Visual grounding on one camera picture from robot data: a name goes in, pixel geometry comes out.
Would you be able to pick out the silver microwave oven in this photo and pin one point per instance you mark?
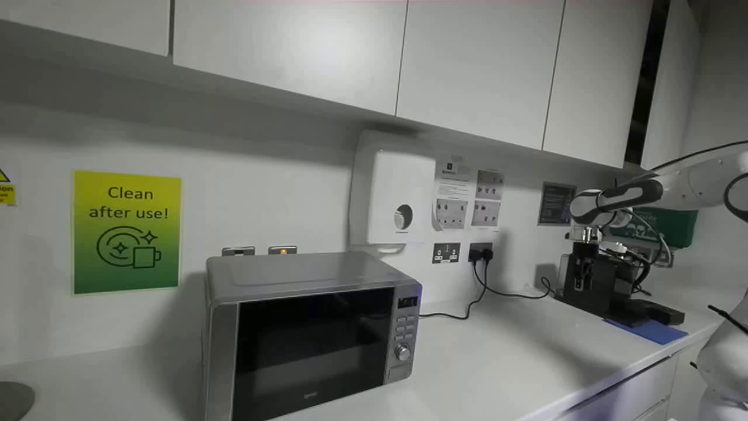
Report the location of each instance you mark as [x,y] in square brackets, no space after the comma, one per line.
[311,342]

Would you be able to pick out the white wall dispenser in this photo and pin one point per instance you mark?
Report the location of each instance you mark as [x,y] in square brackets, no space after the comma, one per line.
[399,194]

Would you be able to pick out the dark grey round object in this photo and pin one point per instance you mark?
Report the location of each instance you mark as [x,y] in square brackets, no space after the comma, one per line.
[14,400]

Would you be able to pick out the silver lidded jar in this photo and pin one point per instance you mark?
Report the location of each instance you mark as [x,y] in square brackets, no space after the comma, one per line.
[239,250]
[281,248]

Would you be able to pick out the green wall sign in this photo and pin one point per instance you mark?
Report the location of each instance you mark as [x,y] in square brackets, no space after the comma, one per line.
[669,229]

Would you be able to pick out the blue mat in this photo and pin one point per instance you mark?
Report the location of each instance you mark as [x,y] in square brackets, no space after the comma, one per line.
[658,333]

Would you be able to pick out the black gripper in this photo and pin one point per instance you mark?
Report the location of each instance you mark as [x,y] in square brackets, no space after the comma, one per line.
[595,250]

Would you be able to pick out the black coffee machine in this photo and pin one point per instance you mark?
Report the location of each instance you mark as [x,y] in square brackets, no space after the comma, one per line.
[586,292]

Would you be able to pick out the dark grey wall sign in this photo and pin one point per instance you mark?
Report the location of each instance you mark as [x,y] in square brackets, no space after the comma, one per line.
[554,204]

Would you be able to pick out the white upper cabinet door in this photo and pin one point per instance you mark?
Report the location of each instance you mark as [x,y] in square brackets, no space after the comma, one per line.
[77,18]
[596,78]
[288,48]
[480,66]

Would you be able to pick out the wall power outlet panel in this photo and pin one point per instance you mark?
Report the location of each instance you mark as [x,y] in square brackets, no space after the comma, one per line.
[453,194]

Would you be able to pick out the yellow warning sticker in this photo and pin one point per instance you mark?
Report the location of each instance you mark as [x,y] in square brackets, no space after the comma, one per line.
[6,187]

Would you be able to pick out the green clean after use poster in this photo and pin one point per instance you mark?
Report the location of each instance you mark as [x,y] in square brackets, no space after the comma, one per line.
[129,234]

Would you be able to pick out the grey wall outlet plate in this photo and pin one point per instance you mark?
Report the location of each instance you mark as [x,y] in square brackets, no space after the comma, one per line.
[544,278]

